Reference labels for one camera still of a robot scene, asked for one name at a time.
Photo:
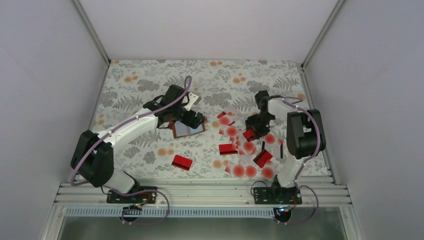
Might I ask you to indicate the brown leather card holder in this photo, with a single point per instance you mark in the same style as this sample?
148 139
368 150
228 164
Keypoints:
180 130

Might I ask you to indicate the white card red circle bottom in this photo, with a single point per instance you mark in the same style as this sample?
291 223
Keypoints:
250 171

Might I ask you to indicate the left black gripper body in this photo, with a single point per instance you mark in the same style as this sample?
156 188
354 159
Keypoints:
187 120

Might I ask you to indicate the white card red circle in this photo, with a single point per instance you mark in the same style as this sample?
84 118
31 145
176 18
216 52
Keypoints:
229 116
250 171

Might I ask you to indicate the red card lower left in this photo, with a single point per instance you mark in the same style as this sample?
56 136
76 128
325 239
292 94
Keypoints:
182 162

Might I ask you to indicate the red card pile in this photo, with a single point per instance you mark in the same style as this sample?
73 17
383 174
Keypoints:
227 149
262 158

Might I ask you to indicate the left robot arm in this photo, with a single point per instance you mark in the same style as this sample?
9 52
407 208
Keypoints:
93 158

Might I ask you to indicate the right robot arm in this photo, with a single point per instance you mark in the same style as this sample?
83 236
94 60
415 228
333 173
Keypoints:
305 134

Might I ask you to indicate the red card lower right pile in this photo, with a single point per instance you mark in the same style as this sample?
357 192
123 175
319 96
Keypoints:
262 158

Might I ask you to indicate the white card red circle top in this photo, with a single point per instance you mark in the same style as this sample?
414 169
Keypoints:
229 116

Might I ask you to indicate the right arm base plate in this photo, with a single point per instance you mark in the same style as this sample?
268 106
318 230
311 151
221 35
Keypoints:
277 196

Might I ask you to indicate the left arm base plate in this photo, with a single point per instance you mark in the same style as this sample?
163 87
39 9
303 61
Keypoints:
147 197

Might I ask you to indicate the aluminium rail frame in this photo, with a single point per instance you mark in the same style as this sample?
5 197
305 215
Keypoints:
207 195

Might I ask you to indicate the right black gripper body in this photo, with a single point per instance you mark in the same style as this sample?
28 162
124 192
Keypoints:
259 121

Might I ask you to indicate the red card centre pile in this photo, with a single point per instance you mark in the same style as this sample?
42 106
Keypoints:
227 149

